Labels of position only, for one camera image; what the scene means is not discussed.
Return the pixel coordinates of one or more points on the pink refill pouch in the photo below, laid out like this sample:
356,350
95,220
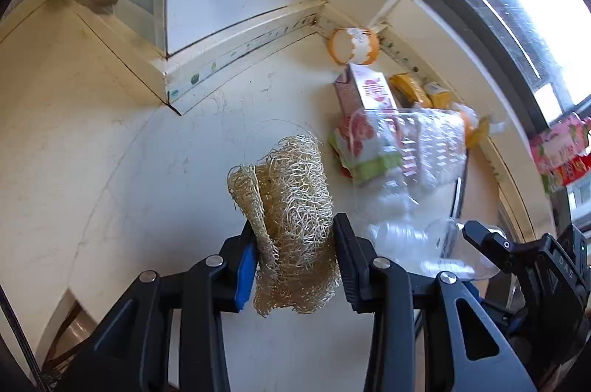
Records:
556,140

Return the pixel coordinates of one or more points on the pink drink carton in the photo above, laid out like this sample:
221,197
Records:
367,92

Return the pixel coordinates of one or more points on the green and pink snack packet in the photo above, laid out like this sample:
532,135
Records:
364,156

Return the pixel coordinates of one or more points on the small pale yellow sachet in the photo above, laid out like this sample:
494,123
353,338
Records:
438,94

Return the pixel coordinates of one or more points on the large yellow packet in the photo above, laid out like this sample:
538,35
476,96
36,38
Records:
478,124

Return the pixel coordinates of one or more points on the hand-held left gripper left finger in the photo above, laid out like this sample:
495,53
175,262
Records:
247,276

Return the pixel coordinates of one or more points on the beige loofah sponge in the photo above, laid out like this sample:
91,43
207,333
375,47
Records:
295,207

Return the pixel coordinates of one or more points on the red spray bottle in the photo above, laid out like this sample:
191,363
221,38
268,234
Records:
575,168

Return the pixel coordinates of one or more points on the clear plastic clamshell box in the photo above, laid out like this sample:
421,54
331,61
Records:
425,143

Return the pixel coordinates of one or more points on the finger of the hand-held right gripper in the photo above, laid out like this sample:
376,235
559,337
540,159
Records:
491,246

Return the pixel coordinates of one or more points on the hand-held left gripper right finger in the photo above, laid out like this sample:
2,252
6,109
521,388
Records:
351,272

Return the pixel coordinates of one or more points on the orange and white paper cup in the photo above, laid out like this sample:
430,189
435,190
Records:
353,46

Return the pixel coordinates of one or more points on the dark yellow foil packet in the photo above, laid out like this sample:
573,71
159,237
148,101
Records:
408,90

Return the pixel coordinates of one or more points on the crushed clear plastic bottle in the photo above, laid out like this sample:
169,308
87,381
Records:
411,244

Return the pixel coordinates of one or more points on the dark framed window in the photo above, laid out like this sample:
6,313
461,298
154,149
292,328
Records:
517,4

